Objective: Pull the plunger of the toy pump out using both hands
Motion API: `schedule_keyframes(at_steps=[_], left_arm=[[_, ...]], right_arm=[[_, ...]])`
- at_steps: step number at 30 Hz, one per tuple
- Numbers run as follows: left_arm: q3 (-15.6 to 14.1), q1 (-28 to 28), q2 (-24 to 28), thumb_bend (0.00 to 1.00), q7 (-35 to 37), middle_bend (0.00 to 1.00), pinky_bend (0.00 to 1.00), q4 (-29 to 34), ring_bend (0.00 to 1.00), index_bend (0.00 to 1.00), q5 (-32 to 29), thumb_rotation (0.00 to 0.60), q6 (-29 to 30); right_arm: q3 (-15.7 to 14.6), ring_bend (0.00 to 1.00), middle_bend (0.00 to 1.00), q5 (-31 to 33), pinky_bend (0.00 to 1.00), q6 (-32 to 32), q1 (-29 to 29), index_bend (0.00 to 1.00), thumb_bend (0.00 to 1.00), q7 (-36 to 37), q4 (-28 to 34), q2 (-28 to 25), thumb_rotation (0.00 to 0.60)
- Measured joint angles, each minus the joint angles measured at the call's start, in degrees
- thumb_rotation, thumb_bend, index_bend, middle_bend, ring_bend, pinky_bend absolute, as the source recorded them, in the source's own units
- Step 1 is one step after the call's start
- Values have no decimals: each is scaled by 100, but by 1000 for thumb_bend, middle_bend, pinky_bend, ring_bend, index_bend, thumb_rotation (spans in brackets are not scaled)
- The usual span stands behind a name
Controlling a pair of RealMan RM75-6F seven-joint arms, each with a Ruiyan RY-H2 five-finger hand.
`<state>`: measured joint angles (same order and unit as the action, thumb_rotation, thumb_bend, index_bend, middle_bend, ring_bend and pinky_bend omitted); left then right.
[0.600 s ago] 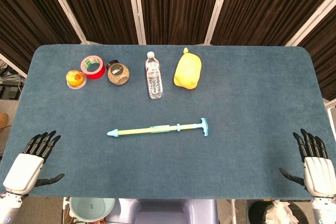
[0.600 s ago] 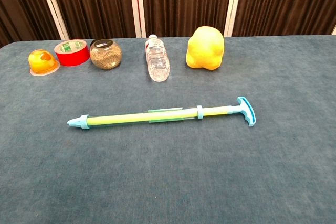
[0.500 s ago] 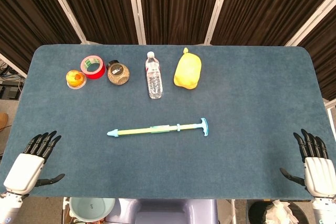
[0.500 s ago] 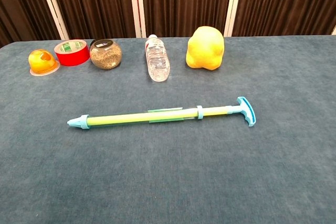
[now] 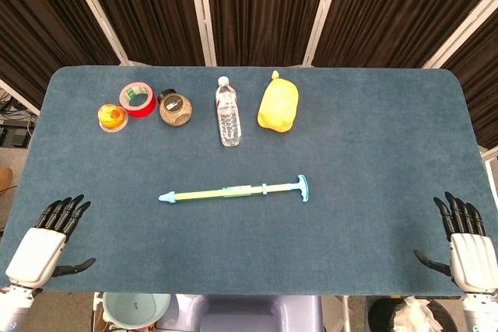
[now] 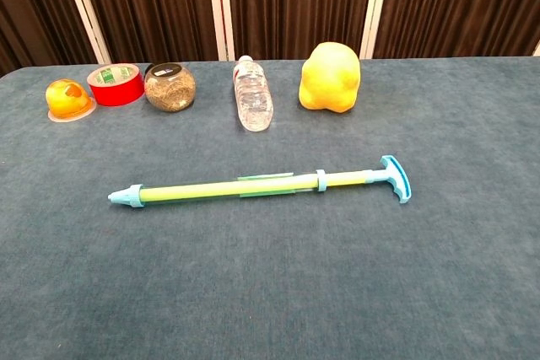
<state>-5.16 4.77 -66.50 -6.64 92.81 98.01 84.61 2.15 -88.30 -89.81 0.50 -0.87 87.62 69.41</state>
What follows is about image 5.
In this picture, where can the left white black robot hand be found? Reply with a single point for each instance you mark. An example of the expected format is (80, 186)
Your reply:
(37, 254)

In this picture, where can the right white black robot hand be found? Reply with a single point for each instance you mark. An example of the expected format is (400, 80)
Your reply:
(472, 262)

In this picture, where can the purple robot base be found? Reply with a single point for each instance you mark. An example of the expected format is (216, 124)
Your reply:
(241, 312)

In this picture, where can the white crumpled paper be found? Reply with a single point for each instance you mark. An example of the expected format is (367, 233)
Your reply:
(414, 312)

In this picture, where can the black trash bin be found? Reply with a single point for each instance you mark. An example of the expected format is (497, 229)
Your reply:
(379, 316)

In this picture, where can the pale green plastic bucket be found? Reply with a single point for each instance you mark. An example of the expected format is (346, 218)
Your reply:
(132, 308)

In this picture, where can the black equipment box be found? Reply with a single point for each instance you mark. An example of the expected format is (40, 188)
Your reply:
(13, 135)

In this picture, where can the yellow orange toy clear cup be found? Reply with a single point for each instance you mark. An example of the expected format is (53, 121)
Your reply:
(111, 116)

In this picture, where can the brown fabric partition panel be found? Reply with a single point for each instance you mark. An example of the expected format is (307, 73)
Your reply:
(264, 9)
(43, 29)
(478, 87)
(393, 9)
(148, 9)

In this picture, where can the red tape roll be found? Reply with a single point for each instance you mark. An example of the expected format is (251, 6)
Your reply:
(142, 108)

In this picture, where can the round cork-pattern jar black lid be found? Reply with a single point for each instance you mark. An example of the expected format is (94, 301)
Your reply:
(175, 112)

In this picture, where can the blue felt table cover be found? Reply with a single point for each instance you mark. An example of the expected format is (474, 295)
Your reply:
(249, 242)

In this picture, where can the clear plastic water bottle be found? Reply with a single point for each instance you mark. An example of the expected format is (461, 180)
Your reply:
(229, 114)

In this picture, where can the yellow cloth pouch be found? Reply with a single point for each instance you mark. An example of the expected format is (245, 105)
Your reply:
(278, 106)

